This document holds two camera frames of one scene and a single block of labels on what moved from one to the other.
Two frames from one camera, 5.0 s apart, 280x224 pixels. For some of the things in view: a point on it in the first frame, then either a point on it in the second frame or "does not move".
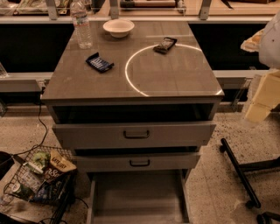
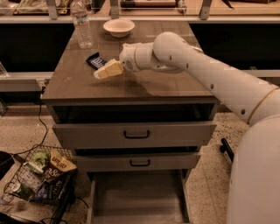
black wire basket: x=44 y=174 does not move
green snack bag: x=41 y=158 does not move
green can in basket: x=23 y=191 does not move
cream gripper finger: x=267 y=97 to x=101 y=73
